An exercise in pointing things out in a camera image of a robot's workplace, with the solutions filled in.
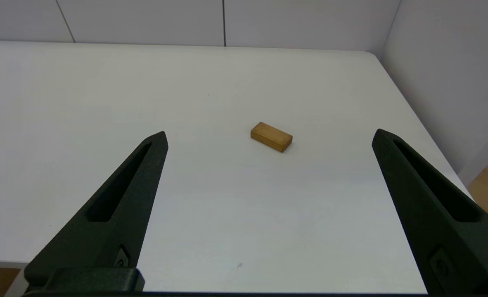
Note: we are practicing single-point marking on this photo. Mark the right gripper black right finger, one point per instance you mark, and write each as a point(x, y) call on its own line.
point(442, 222)

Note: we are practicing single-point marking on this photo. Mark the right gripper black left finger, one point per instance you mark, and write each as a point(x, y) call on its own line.
point(116, 214)

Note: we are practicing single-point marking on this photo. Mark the rectangular wooden building block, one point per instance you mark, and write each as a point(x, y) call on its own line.
point(271, 137)

